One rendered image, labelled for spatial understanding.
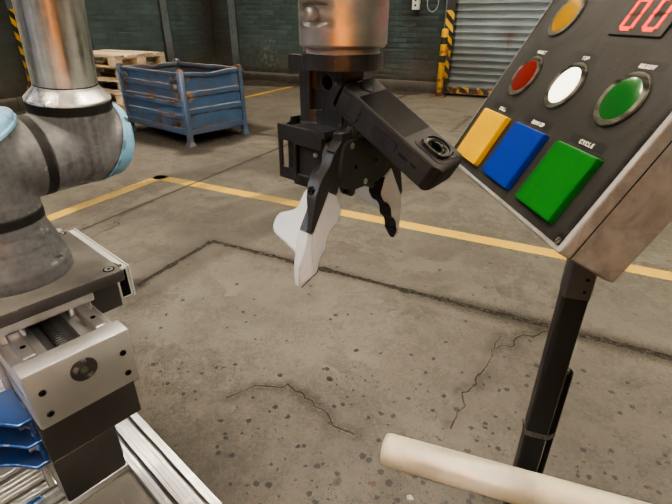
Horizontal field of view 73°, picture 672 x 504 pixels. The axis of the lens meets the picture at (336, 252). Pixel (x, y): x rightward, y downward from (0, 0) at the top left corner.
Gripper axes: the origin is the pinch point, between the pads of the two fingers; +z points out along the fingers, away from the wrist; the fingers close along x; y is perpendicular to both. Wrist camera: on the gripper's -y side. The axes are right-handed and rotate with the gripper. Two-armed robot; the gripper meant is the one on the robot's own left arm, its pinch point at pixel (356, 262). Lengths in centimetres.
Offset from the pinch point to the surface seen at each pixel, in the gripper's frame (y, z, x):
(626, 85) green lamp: -15.9, -16.8, -21.6
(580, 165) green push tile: -14.8, -9.7, -16.4
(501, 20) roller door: 299, -18, -701
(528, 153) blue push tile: -7.8, -8.5, -21.9
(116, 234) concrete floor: 237, 94, -64
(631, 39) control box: -14.2, -20.7, -26.6
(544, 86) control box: -5.2, -14.9, -30.3
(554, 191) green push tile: -13.2, -6.8, -15.6
